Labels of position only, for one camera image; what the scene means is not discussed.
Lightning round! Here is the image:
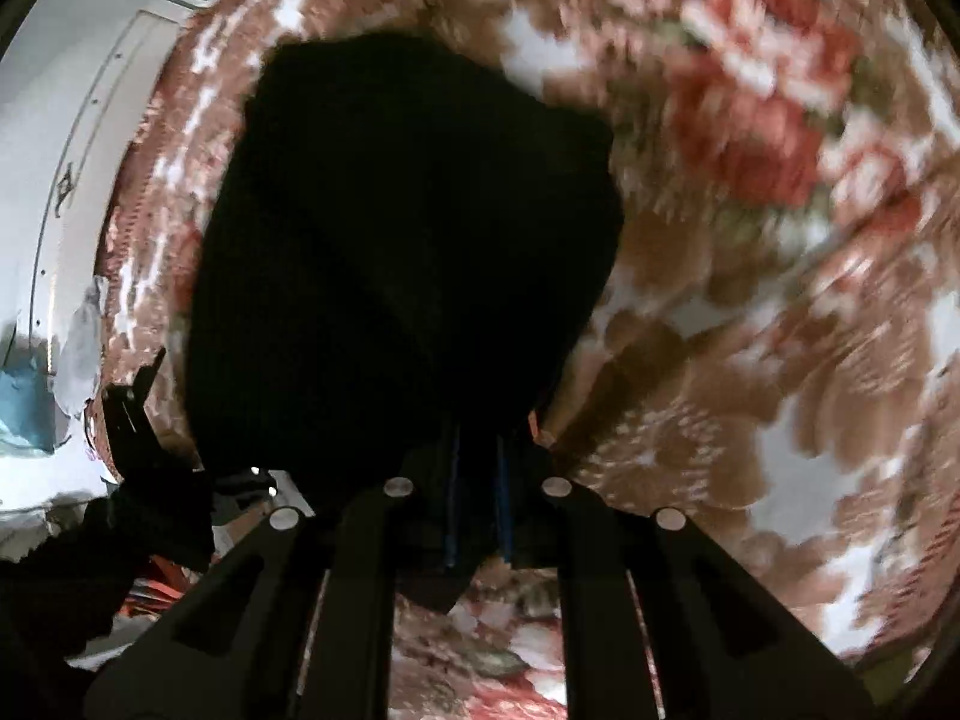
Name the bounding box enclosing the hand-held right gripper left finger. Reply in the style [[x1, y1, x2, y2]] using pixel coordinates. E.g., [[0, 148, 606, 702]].
[[85, 427, 461, 720]]

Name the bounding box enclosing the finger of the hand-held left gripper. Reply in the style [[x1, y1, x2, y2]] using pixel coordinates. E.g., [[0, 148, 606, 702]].
[[100, 347, 169, 482]]

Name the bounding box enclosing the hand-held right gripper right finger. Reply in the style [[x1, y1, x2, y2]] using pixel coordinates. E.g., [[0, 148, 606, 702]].
[[493, 431, 880, 720]]

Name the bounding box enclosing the black garment with orange print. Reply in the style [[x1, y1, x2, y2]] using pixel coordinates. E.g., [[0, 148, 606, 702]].
[[184, 34, 628, 614]]

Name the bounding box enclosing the white crumpled cloth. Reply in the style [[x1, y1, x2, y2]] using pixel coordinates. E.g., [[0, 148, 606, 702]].
[[49, 276, 106, 425]]

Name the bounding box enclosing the blue cloth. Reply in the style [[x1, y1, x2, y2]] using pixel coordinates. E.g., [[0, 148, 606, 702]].
[[0, 366, 65, 457]]

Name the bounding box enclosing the floral red brown blanket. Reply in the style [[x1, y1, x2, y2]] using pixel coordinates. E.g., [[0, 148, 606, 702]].
[[81, 0, 960, 720]]

